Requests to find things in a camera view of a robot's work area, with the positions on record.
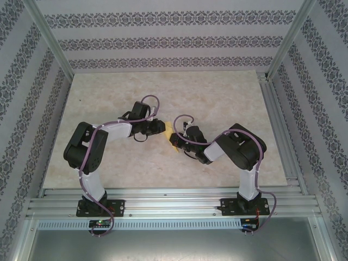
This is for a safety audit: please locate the yellow paper sheet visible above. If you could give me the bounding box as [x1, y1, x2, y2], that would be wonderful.
[162, 121, 181, 154]

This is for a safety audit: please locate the grey sheet metal panel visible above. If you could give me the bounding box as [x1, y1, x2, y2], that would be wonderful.
[27, 217, 327, 261]

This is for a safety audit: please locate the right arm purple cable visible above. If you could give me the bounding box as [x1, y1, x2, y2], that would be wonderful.
[173, 114, 278, 234]

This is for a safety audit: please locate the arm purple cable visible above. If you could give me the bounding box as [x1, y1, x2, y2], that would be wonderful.
[173, 114, 278, 234]
[78, 94, 160, 238]

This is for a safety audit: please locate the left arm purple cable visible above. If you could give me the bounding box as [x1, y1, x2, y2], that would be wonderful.
[78, 94, 160, 238]

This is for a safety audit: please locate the aluminium mounting rail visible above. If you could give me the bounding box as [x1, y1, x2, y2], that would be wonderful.
[26, 187, 323, 220]

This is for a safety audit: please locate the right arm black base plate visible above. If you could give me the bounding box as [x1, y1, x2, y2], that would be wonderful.
[220, 197, 270, 217]

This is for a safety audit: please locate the slotted grey cable duct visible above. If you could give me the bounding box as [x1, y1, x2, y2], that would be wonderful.
[36, 219, 243, 231]

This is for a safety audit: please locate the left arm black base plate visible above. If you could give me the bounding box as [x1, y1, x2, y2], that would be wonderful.
[77, 199, 126, 218]

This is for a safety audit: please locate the aluminium side rail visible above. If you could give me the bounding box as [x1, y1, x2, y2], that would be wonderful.
[257, 71, 309, 195]

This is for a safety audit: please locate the aluminium frame post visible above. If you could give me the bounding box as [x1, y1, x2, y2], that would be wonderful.
[21, 0, 74, 81]
[266, 0, 319, 81]

